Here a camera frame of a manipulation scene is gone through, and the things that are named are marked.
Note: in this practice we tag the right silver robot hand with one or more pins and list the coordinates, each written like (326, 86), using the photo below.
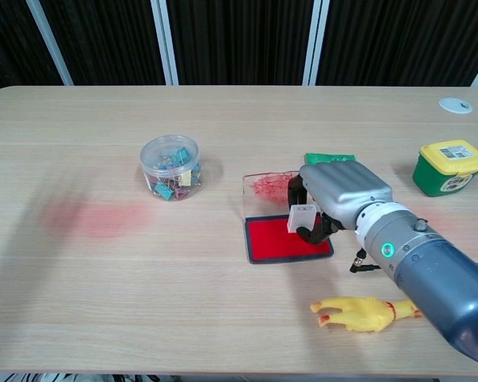
(342, 183)

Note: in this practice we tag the white red stamp block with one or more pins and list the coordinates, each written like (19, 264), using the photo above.
(300, 218)

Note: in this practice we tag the green printed packet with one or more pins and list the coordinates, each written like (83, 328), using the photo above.
(322, 158)

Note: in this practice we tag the red ink pad clear lid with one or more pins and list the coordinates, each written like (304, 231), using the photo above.
(279, 242)

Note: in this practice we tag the green tub yellow lid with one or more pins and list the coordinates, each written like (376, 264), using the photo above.
(448, 167)

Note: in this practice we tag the yellow rubber chicken toy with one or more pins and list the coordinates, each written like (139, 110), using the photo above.
(358, 314)

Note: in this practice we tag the clear jar of binder clips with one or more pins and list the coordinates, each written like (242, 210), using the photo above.
(170, 169)

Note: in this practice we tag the black white patterned cloth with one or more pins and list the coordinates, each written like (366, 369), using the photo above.
(63, 378)

